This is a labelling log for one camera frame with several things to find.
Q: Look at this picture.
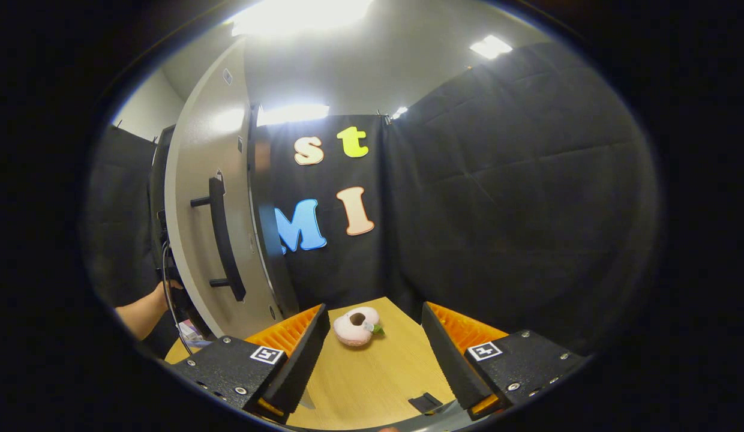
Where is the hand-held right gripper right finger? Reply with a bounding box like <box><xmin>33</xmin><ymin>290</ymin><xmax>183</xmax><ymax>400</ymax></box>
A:
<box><xmin>421</xmin><ymin>301</ymin><xmax>590</xmax><ymax>421</ymax></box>

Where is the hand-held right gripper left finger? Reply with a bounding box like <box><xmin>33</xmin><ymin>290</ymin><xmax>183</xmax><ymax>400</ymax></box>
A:
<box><xmin>165</xmin><ymin>303</ymin><xmax>331</xmax><ymax>424</ymax></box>

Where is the black cabinet door handle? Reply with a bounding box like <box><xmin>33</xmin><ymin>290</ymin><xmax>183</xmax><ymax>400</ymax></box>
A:
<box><xmin>190</xmin><ymin>176</ymin><xmax>247</xmax><ymax>302</ymax></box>

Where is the black framed cabinet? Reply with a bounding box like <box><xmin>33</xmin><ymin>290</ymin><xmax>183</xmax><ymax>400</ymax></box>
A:
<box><xmin>148</xmin><ymin>105</ymin><xmax>299</xmax><ymax>340</ymax></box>

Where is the beige cabinet door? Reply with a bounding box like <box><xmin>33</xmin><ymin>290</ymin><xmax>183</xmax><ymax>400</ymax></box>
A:
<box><xmin>164</xmin><ymin>37</ymin><xmax>284</xmax><ymax>340</ymax></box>

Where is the small white pink box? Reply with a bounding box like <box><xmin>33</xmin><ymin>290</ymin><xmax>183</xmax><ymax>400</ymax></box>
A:
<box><xmin>179</xmin><ymin>321</ymin><xmax>215</xmax><ymax>350</ymax></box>

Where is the black backdrop cloth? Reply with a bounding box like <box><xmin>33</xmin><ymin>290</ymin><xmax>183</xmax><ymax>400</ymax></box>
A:
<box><xmin>87</xmin><ymin>123</ymin><xmax>169</xmax><ymax>307</ymax></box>
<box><xmin>381</xmin><ymin>41</ymin><xmax>661</xmax><ymax>355</ymax></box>
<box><xmin>255</xmin><ymin>114</ymin><xmax>409</xmax><ymax>316</ymax></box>

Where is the narrow ceiling light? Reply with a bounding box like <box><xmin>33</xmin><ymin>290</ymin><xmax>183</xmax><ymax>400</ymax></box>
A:
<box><xmin>256</xmin><ymin>103</ymin><xmax>330</xmax><ymax>127</ymax></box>

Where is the double tube ceiling light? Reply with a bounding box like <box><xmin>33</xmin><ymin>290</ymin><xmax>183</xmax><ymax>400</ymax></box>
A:
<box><xmin>469</xmin><ymin>34</ymin><xmax>513</xmax><ymax>60</ymax></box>

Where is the large ceiling light panel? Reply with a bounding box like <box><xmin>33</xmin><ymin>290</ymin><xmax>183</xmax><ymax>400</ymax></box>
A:
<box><xmin>228</xmin><ymin>0</ymin><xmax>373</xmax><ymax>38</ymax></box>

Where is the thin black cable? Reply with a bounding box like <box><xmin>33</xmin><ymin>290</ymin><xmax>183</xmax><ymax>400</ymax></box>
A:
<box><xmin>161</xmin><ymin>240</ymin><xmax>196</xmax><ymax>356</ymax></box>

